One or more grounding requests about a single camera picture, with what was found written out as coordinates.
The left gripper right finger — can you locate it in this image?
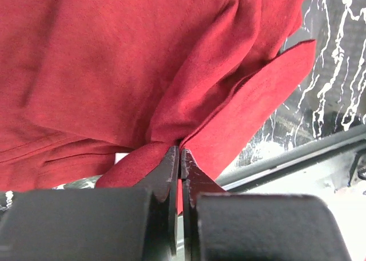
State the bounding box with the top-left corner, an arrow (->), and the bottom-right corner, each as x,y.
181,150 -> 351,260

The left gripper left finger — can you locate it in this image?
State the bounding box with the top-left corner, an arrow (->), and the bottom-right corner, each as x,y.
1,147 -> 179,260

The dark red t shirt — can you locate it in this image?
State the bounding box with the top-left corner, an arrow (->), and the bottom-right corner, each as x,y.
0,0 -> 329,216

